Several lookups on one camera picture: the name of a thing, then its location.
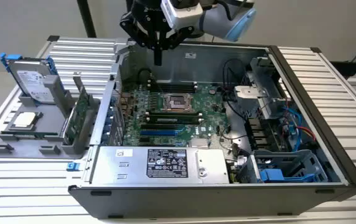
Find silver CPU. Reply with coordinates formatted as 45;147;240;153
11;112;38;128

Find red wire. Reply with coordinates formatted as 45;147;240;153
302;126;319;141

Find blue wire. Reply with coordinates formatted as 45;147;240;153
280;105;306;150

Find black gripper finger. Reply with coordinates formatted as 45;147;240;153
158;25;197;65
120;15;160;65

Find grey plastic parts rack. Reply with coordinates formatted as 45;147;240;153
0;74;101;161

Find green graphics card black shroud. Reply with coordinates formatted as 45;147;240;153
62;71;101;150

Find hard disk in blue carrier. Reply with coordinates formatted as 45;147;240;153
0;53;65;105

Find open black PC case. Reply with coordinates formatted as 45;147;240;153
67;38;356;220

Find blue plastic drive carrier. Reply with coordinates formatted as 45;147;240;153
260;169;322;183

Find grey metal disk cage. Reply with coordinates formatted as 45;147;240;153
237;149;328;184

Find blue expansion slot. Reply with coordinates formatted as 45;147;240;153
140;129;178;138

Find thin black wire loop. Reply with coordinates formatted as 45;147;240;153
223;58;248;94

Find short thick black wire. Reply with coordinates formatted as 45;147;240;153
137;68;153;82

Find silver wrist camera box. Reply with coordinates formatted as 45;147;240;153
161;0;204;28

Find green motherboard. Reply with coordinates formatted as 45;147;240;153
116;81;232;147

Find silver metal drive bay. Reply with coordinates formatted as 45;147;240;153
233;57;291;119

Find silver power supply unit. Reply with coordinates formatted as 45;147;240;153
90;146;231;185

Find CPU socket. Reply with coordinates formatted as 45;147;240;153
162;92;193;112

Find loose green RAM stick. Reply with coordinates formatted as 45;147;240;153
0;132;59;140

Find black stand pole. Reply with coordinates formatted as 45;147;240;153
77;0;98;38

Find small silver heat sink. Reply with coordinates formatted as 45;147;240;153
192;137;212;148

